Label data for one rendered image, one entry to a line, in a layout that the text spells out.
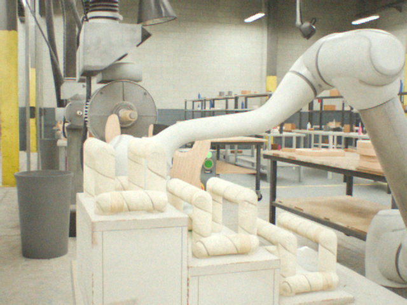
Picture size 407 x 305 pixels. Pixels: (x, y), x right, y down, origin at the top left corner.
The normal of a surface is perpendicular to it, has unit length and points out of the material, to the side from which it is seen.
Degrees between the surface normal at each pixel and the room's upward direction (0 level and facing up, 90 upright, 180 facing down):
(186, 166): 86
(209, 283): 90
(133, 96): 83
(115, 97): 83
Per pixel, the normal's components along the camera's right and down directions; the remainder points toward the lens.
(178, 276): 0.32, 0.08
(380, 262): -0.91, 0.07
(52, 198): 0.57, 0.13
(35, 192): -0.07, 0.14
